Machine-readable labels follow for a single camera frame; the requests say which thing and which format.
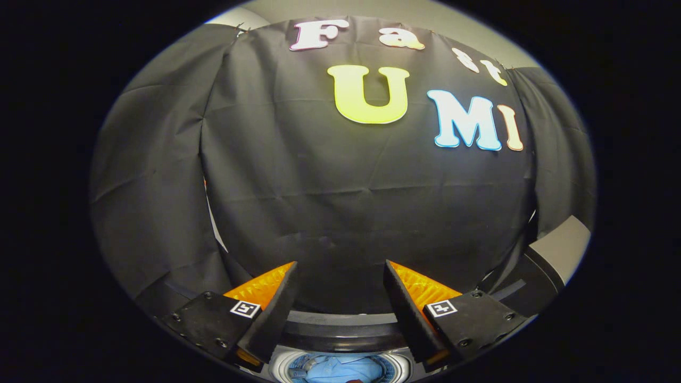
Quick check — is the light blue polo shirt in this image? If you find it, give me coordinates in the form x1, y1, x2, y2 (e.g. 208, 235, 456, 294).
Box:
290, 354, 394, 383

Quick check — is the black backdrop cloth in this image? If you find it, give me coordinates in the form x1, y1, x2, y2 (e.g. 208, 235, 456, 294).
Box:
89, 15, 596, 320

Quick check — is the dark washing machine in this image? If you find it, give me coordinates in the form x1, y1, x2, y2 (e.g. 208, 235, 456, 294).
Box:
136, 277, 533, 383

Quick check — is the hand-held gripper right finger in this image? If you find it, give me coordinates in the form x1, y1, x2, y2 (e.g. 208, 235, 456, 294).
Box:
383, 260, 530, 373

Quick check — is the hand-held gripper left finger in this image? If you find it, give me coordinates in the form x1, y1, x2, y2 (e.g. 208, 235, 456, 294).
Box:
162, 261, 298, 373

